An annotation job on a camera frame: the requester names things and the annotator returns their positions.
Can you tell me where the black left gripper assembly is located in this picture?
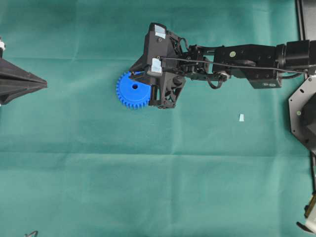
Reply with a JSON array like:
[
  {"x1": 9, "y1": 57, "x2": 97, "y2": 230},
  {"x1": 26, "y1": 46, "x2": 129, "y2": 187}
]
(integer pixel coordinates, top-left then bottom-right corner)
[{"x1": 0, "y1": 39, "x2": 47, "y2": 106}]

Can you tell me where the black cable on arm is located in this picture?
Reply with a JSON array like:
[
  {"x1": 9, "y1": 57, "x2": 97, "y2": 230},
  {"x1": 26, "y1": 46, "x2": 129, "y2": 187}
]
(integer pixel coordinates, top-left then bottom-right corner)
[{"x1": 159, "y1": 56, "x2": 309, "y2": 74}]

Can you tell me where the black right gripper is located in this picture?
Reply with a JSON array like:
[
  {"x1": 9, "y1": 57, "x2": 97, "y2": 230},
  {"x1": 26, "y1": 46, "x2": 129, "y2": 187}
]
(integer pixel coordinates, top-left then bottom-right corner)
[{"x1": 129, "y1": 31, "x2": 186, "y2": 109}]

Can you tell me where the small white tape piece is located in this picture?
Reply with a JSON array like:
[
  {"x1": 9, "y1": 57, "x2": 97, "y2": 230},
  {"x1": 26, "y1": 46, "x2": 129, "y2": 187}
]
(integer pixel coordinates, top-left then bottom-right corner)
[{"x1": 239, "y1": 114, "x2": 245, "y2": 122}]

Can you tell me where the beige device at edge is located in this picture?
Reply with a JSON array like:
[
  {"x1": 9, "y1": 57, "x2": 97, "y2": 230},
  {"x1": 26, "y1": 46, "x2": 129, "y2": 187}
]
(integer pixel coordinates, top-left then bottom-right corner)
[{"x1": 296, "y1": 191, "x2": 316, "y2": 235}]

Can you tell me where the blue plastic gear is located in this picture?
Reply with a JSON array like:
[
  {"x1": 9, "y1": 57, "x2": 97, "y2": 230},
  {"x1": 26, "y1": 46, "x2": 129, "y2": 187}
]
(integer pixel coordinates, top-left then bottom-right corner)
[{"x1": 116, "y1": 72, "x2": 151, "y2": 110}]

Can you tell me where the green table cloth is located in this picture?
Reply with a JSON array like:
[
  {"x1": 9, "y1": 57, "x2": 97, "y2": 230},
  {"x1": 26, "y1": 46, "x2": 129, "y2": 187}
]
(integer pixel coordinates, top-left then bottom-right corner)
[{"x1": 0, "y1": 0, "x2": 312, "y2": 237}]

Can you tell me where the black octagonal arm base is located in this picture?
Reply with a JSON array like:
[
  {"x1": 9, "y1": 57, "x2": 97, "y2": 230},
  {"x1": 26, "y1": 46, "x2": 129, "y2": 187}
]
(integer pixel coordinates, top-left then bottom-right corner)
[{"x1": 288, "y1": 76, "x2": 316, "y2": 153}]

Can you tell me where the black aluminium frame rail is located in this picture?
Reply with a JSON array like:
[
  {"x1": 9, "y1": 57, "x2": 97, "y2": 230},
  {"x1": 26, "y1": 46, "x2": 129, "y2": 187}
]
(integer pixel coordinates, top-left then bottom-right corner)
[{"x1": 295, "y1": 0, "x2": 316, "y2": 40}]

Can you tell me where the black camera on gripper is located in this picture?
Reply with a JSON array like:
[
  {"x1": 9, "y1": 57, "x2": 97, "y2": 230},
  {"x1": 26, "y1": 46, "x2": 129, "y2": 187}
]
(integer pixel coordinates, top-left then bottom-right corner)
[{"x1": 143, "y1": 23, "x2": 170, "y2": 75}]

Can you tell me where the metal clip at bottom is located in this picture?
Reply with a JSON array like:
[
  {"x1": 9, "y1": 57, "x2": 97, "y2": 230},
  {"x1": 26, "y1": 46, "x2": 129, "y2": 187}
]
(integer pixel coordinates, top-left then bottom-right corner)
[{"x1": 24, "y1": 230, "x2": 39, "y2": 237}]

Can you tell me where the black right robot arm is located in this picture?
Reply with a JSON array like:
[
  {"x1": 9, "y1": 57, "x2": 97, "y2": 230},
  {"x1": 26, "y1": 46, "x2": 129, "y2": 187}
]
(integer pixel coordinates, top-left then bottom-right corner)
[{"x1": 130, "y1": 32, "x2": 316, "y2": 109}]

